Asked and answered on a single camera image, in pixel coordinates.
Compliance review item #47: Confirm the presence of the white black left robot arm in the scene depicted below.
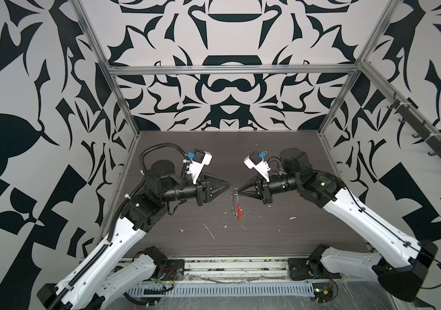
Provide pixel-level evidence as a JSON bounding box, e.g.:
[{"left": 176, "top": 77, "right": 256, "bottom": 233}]
[{"left": 37, "top": 143, "right": 230, "bottom": 309}]

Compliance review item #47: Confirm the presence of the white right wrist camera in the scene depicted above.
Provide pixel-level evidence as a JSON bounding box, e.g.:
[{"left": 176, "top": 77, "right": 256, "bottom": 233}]
[{"left": 244, "top": 152, "right": 271, "bottom": 182}]

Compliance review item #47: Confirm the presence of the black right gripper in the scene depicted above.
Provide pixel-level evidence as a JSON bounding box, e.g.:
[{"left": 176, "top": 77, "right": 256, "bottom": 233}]
[{"left": 238, "top": 170, "right": 303, "bottom": 204}]

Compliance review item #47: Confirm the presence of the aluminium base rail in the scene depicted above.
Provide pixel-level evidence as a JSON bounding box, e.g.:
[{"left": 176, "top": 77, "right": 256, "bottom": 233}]
[{"left": 71, "top": 255, "right": 401, "bottom": 285}]

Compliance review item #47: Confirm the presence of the grey wall hook rack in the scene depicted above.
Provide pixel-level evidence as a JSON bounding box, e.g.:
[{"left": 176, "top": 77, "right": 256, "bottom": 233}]
[{"left": 388, "top": 92, "right": 441, "bottom": 160}]

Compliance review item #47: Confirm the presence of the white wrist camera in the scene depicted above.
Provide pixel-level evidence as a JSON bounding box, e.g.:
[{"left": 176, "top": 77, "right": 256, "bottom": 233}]
[
  {"left": 244, "top": 152, "right": 271, "bottom": 182},
  {"left": 185, "top": 149, "right": 213, "bottom": 184}
]

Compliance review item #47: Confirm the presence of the white slotted cable duct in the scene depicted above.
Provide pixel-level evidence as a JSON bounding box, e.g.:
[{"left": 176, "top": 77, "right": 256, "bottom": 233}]
[{"left": 127, "top": 282, "right": 315, "bottom": 298}]

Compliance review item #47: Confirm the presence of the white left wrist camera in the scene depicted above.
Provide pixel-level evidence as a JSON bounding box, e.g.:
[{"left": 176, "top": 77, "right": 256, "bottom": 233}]
[{"left": 185, "top": 149, "right": 213, "bottom": 184}]

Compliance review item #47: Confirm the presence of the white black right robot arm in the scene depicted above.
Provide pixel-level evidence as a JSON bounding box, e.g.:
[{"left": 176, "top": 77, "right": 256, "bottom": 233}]
[{"left": 237, "top": 148, "right": 438, "bottom": 302}]

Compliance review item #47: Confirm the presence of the black corrugated cable conduit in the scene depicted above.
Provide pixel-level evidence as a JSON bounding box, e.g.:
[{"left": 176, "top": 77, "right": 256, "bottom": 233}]
[{"left": 140, "top": 142, "right": 188, "bottom": 175}]

